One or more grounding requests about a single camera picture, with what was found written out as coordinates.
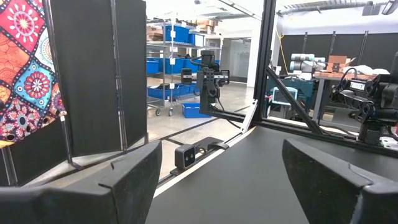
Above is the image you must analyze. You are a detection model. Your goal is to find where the brown cardboard box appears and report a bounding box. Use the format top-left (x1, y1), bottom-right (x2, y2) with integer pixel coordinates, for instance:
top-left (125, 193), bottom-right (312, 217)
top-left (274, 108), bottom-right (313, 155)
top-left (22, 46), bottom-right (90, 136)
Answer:
top-left (325, 55), bottom-right (358, 73)

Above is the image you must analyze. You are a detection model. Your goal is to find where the teal cabinet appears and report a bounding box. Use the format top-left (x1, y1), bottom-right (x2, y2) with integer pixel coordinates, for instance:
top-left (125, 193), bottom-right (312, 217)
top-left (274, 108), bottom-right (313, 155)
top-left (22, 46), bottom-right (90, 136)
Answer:
top-left (264, 77), bottom-right (315, 118)

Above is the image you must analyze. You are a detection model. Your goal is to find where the blue storage bin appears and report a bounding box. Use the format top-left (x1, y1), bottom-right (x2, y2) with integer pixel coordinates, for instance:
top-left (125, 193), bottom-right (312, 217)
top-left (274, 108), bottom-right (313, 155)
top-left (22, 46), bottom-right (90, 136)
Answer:
top-left (146, 57), bottom-right (161, 75)
top-left (147, 83), bottom-right (191, 101)
top-left (181, 102), bottom-right (213, 119)
top-left (164, 24), bottom-right (191, 44)
top-left (187, 32), bottom-right (206, 47)

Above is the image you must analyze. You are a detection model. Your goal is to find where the black aluminium table frame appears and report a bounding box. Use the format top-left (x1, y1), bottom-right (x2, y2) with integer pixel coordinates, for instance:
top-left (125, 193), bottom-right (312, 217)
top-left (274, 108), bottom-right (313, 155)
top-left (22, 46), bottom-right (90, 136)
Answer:
top-left (198, 65), bottom-right (398, 159)

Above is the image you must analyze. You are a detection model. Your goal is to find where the colourful patchwork tapestry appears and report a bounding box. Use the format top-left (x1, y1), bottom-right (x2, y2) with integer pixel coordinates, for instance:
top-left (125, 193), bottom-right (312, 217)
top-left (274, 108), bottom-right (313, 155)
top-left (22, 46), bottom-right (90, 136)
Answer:
top-left (0, 0), bottom-right (68, 147)

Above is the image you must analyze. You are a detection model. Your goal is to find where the small light blue monitor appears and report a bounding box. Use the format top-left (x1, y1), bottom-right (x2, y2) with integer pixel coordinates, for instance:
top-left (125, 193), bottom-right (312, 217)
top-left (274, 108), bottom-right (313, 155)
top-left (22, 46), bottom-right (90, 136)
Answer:
top-left (269, 86), bottom-right (299, 107)

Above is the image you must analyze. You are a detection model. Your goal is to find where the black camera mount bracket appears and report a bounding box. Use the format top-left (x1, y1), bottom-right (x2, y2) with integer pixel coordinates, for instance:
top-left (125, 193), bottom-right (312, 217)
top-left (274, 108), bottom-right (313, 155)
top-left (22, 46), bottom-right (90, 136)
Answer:
top-left (192, 136), bottom-right (230, 154)

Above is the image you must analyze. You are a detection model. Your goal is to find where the thick black frame pole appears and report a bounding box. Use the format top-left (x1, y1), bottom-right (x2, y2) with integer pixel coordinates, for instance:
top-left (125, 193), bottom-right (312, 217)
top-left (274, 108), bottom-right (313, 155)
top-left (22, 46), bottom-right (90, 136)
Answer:
top-left (252, 0), bottom-right (277, 125)

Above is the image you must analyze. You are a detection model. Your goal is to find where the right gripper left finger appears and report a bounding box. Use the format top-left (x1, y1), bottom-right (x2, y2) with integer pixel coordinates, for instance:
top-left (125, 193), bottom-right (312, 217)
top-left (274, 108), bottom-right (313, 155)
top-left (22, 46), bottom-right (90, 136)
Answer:
top-left (0, 139), bottom-right (164, 224)

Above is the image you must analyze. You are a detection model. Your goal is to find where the silver ventilation duct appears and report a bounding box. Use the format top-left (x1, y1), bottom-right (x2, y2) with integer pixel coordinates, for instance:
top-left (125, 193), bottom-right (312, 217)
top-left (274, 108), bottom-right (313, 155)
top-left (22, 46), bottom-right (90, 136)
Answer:
top-left (275, 0), bottom-right (376, 17)

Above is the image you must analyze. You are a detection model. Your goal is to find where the white crumpled bag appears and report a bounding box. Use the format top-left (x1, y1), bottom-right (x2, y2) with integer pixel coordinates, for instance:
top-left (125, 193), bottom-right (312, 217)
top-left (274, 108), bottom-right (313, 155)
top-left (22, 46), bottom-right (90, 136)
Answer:
top-left (343, 64), bottom-right (391, 76)

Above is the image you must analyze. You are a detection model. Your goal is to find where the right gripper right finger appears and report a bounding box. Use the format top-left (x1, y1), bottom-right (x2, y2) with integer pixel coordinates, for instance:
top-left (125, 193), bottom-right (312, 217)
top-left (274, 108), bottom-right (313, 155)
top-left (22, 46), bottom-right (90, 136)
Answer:
top-left (282, 138), bottom-right (398, 224)

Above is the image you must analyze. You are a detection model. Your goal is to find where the metal wire shelving rack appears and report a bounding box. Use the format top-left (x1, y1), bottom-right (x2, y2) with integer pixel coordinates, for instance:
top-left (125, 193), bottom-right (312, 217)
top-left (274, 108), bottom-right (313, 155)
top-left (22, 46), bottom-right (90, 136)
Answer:
top-left (146, 19), bottom-right (222, 118)

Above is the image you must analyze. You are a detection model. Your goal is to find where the black wall partition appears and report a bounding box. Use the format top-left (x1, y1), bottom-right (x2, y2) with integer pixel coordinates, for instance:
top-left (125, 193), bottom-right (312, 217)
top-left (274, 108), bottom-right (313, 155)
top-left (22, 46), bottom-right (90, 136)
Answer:
top-left (275, 32), bottom-right (398, 76)

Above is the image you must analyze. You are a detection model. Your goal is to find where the black table-level camera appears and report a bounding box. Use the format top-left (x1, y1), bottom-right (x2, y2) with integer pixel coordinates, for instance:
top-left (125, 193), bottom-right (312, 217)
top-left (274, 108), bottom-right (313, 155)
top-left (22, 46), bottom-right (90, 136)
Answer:
top-left (174, 144), bottom-right (197, 170)

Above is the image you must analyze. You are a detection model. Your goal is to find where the yellow hanging cable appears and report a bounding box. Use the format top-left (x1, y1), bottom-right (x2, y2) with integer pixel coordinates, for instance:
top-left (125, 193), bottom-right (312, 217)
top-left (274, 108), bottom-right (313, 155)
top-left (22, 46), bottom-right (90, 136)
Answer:
top-left (275, 27), bottom-right (290, 76)

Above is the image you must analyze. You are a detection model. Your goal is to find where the black panel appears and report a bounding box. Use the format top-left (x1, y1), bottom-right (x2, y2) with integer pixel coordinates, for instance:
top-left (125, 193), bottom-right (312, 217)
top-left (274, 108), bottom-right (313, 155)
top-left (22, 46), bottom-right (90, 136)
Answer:
top-left (0, 0), bottom-right (149, 187)

